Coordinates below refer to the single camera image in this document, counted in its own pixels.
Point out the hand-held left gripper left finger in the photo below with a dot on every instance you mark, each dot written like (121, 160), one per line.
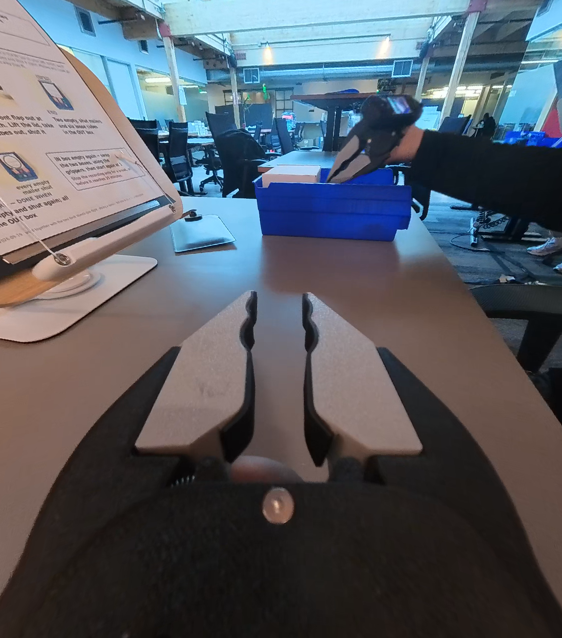
(196, 393)

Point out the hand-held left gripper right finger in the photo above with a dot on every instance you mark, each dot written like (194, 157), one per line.
(360, 393)

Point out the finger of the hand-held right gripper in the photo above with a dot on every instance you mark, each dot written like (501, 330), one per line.
(348, 154)
(363, 169)

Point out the blue plastic bin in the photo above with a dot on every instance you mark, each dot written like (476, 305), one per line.
(331, 214)

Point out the white cardboard mailer box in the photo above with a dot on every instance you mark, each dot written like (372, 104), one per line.
(291, 174)

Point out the person's right forearm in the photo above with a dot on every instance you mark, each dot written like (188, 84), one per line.
(510, 179)

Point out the person's right hand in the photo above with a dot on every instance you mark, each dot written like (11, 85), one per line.
(409, 147)

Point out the tall wooden standing desk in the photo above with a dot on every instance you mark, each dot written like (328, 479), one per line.
(333, 99)

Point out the black office chair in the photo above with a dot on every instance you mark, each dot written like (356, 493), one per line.
(181, 149)
(236, 154)
(144, 137)

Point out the instruction sheet on stand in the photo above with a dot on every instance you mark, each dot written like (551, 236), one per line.
(111, 284)

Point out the whiteboard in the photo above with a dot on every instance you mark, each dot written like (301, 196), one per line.
(527, 99)

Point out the grey flat pouch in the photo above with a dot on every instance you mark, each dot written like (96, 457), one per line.
(201, 237)

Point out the row of blue bins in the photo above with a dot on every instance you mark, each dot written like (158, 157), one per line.
(550, 139)

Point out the small black knob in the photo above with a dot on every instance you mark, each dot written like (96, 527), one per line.
(192, 216)

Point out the printed instruction sheet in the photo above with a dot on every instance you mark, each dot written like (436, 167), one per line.
(37, 124)

